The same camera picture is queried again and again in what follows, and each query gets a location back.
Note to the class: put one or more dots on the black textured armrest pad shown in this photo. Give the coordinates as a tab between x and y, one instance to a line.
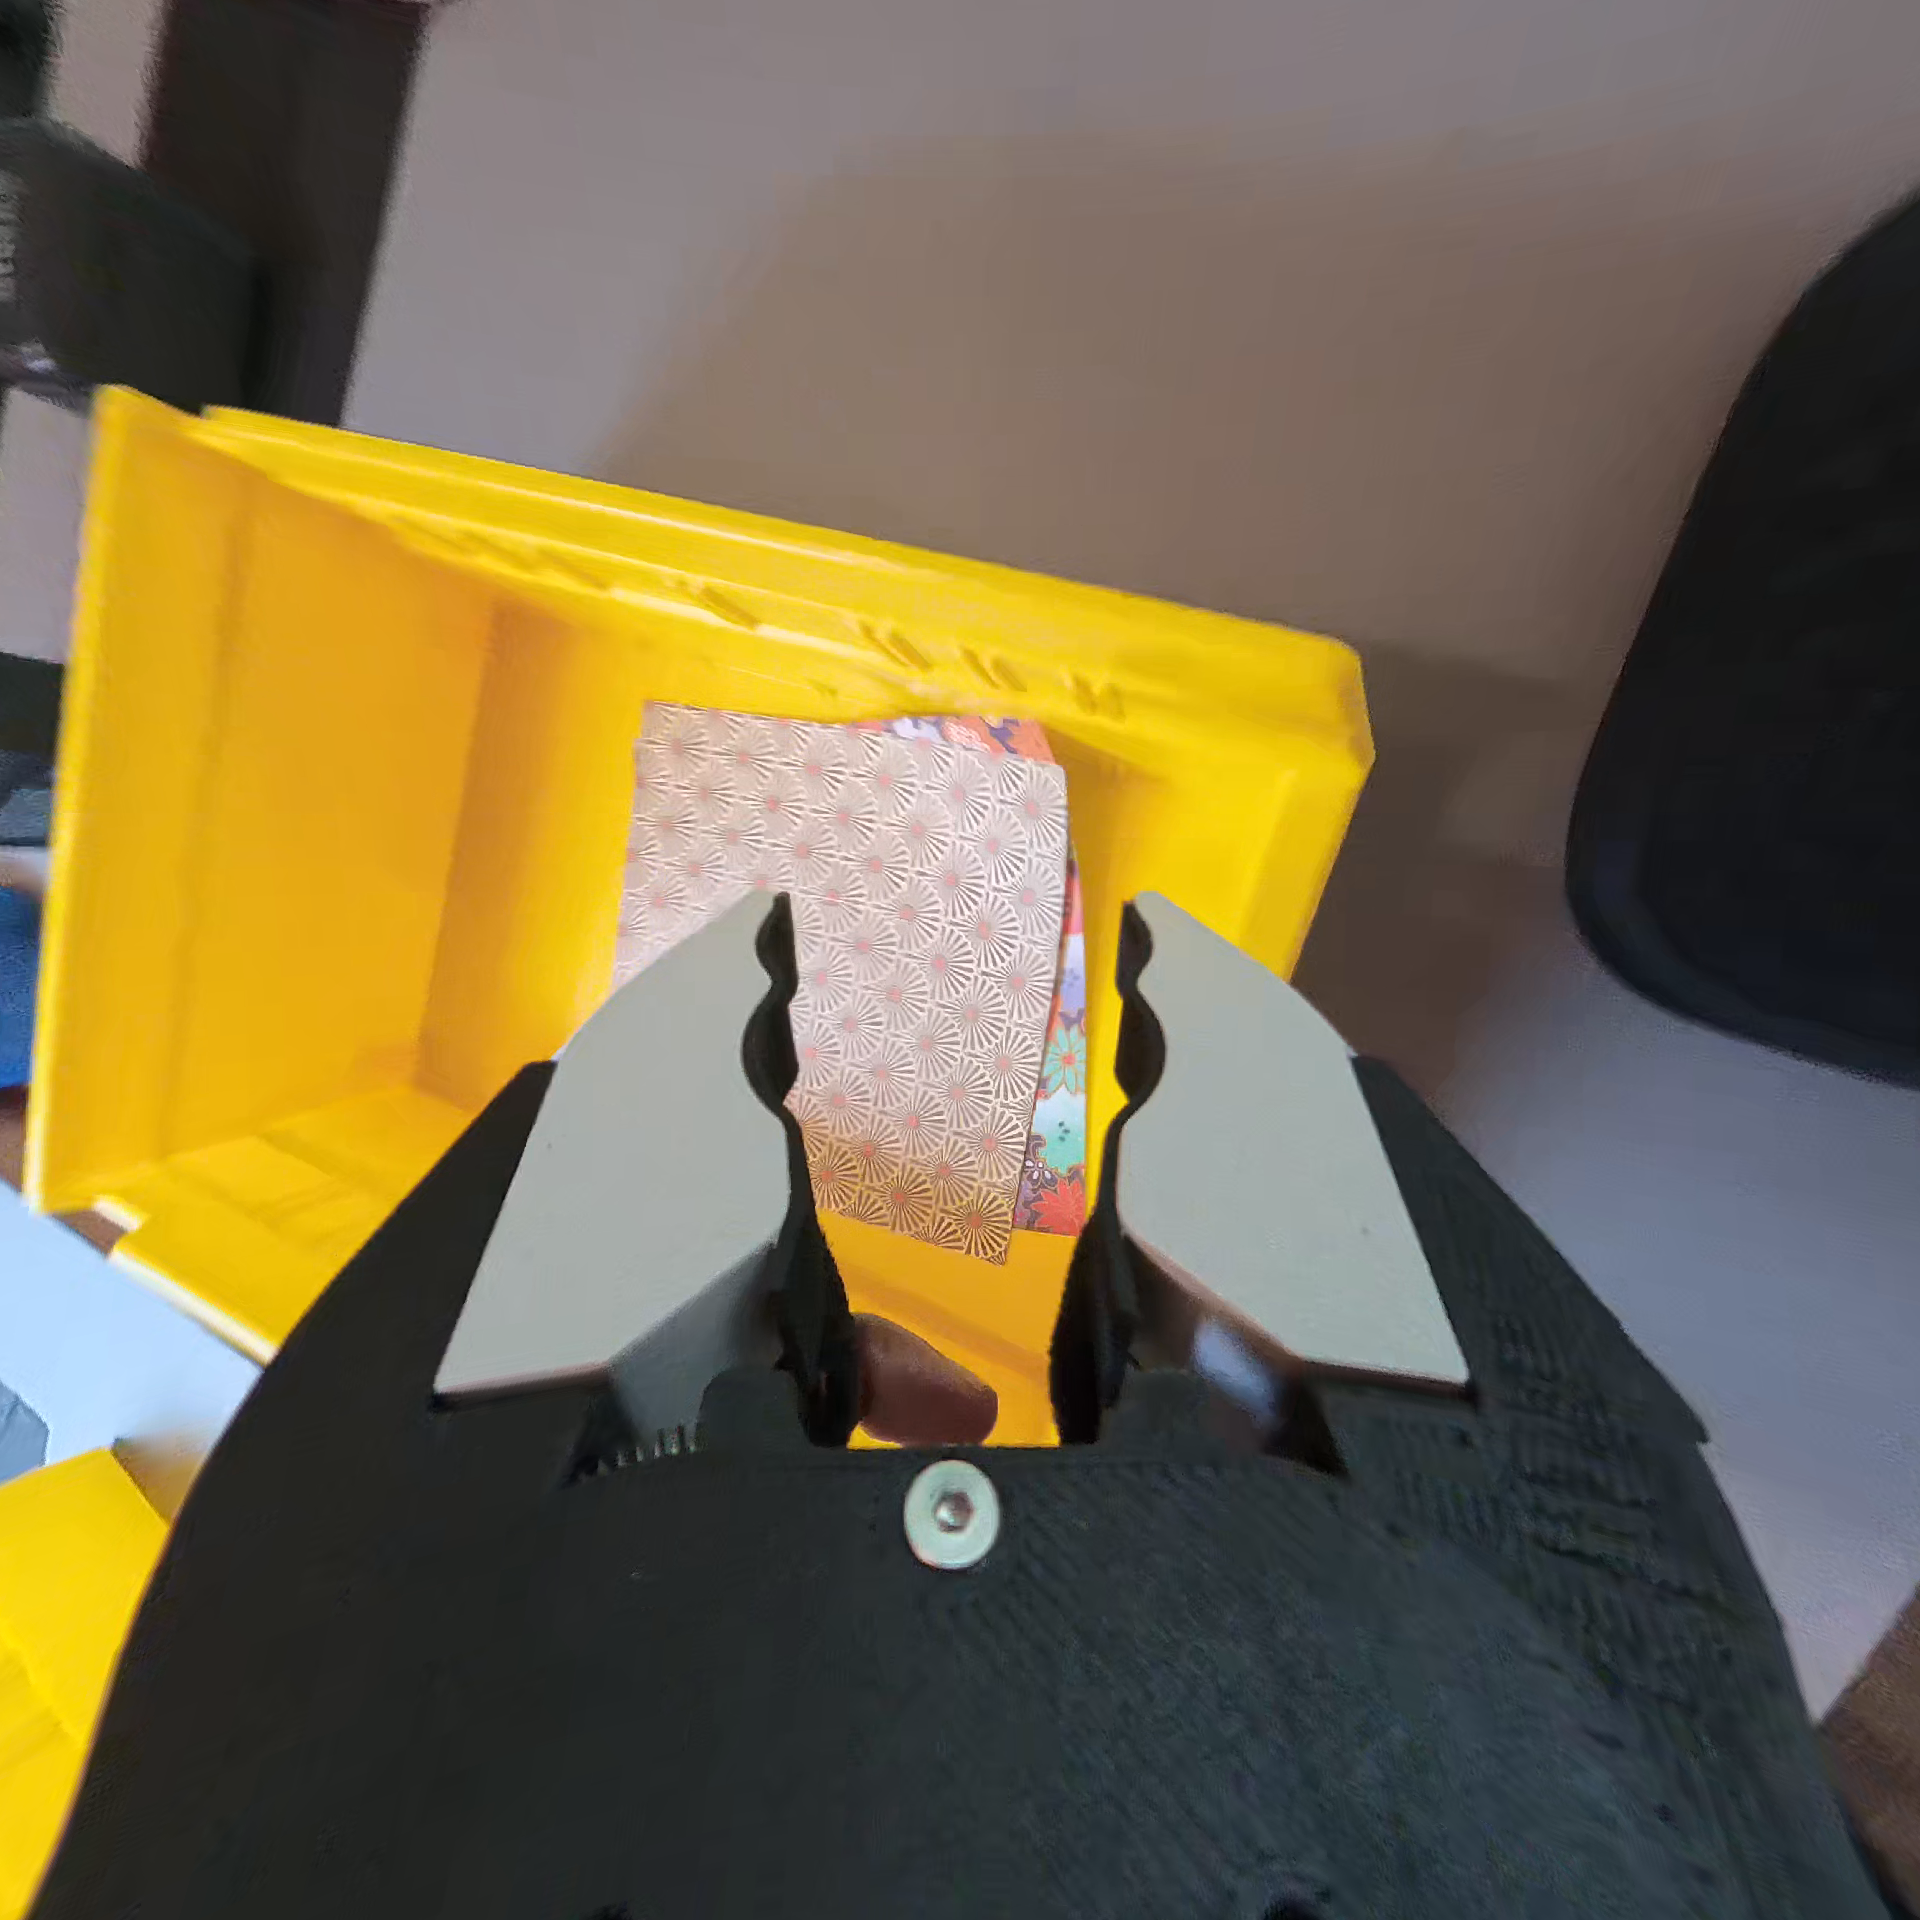
1786	691

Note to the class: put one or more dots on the black power adapter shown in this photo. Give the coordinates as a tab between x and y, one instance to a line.
121	270

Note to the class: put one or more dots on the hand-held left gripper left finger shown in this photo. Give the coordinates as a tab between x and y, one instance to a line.
616	1201

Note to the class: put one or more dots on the yellow box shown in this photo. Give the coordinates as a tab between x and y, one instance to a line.
331	813
61	1622

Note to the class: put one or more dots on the brown fan pattern origami paper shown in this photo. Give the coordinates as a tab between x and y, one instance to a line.
902	901

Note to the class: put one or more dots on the pale grey flat object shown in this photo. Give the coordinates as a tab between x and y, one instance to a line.
91	1323

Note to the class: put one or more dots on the chrysanthemum pattern origami paper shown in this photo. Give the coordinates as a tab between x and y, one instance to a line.
1056	1112

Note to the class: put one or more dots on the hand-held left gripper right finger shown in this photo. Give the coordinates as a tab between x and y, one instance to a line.
1291	1201

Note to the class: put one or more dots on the black mat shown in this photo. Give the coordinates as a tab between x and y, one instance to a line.
287	182

